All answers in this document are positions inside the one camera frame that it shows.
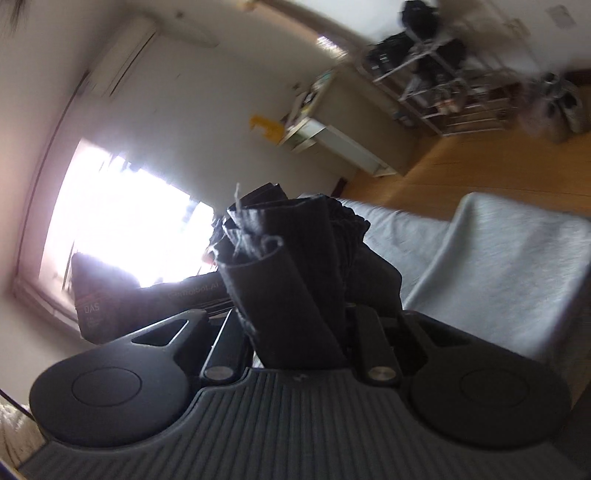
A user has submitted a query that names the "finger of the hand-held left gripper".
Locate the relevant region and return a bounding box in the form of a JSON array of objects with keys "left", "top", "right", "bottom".
[{"left": 148, "top": 276, "right": 234, "bottom": 311}]

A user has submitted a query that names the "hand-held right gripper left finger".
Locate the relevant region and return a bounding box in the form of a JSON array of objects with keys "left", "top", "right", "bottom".
[{"left": 130, "top": 308, "right": 251, "bottom": 385}]

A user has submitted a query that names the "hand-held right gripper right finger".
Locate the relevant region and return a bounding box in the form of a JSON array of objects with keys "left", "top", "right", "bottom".
[{"left": 344, "top": 304, "right": 468, "bottom": 386}]

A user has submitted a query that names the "dark cloth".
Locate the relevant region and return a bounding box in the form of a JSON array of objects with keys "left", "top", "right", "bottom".
[{"left": 212, "top": 182, "right": 402, "bottom": 370}]

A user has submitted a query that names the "bright window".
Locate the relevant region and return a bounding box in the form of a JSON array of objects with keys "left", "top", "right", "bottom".
[{"left": 39, "top": 138, "right": 218, "bottom": 296}]

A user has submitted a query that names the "grey fleece blanket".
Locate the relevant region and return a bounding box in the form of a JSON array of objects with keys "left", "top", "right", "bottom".
[{"left": 337, "top": 191, "right": 591, "bottom": 398}]

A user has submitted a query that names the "yellow box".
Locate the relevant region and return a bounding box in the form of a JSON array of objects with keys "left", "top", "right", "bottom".
[{"left": 249, "top": 114, "right": 284, "bottom": 143}]

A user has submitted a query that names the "pale desk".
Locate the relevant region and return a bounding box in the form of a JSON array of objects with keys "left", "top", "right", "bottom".
[{"left": 277, "top": 65, "right": 419, "bottom": 178}]

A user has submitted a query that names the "white air conditioner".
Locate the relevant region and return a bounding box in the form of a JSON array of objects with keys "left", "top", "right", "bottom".
[{"left": 85, "top": 16, "right": 160, "bottom": 97}]

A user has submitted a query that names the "black bag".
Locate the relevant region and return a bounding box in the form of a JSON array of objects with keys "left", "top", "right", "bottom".
[
  {"left": 413, "top": 39, "right": 467, "bottom": 81},
  {"left": 369, "top": 33, "right": 419, "bottom": 75}
]

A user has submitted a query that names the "black backpack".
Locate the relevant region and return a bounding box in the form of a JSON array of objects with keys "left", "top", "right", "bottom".
[{"left": 399, "top": 0, "right": 439, "bottom": 40}]

